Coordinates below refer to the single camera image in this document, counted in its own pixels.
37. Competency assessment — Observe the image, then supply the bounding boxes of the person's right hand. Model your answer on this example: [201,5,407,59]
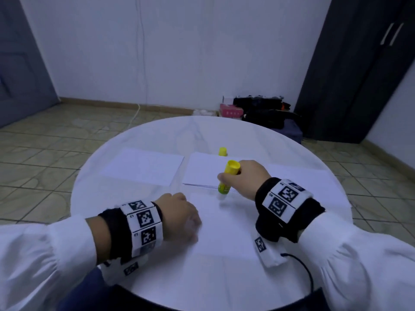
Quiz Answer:
[217,159,272,202]

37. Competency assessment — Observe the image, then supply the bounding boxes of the person's left hand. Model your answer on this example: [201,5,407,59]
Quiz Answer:
[153,192,202,245]

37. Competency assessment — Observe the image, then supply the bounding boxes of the yellow glue stick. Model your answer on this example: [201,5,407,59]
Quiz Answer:
[218,160,242,195]

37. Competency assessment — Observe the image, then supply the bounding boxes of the single white paper sheet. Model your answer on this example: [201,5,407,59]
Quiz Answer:
[182,152,228,190]
[188,191,267,260]

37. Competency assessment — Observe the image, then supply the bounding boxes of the white paper stack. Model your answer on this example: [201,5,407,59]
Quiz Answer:
[100,148,185,187]
[269,164,351,211]

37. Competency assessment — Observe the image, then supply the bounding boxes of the person's right forearm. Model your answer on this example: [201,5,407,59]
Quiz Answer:
[298,212,415,311]

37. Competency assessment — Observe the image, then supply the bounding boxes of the person's left forearm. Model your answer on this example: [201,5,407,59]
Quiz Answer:
[0,216,112,311]

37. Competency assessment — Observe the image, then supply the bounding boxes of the person's legs in blue jeans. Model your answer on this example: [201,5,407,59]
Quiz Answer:
[57,269,332,311]

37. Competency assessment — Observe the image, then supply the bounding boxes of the black right wristband with markers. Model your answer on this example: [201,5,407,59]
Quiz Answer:
[254,177,326,244]

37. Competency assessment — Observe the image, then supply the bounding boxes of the black wristband with markers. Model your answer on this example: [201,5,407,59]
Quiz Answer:
[254,177,326,244]
[97,199,164,262]

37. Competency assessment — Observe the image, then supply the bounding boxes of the black left wristband with markers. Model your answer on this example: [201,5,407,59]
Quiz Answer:
[97,199,164,262]

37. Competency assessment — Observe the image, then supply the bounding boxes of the blue suitcase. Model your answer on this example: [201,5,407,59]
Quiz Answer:
[282,120,304,144]

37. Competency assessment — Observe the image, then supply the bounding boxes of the black bag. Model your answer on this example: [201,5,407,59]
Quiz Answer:
[232,95,299,130]

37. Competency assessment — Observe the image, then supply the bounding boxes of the pink box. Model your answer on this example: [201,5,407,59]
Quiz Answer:
[219,103,245,120]

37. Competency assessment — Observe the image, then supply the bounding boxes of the black wardrobe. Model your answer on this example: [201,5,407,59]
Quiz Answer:
[295,0,415,144]

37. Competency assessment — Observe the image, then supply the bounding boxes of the grey door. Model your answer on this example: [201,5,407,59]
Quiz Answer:
[0,0,61,128]

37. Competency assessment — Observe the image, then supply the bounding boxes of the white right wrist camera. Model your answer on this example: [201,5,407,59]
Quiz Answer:
[252,231,289,268]

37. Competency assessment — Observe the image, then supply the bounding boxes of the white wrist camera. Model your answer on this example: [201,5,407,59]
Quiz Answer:
[252,231,289,268]
[100,254,150,286]

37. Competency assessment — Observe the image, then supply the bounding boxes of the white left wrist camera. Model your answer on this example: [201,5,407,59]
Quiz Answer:
[100,254,150,286]

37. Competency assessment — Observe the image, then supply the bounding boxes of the black right camera cable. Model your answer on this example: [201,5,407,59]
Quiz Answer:
[280,252,315,292]

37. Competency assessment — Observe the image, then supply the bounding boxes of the white wall cable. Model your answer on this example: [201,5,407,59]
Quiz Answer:
[130,0,150,124]

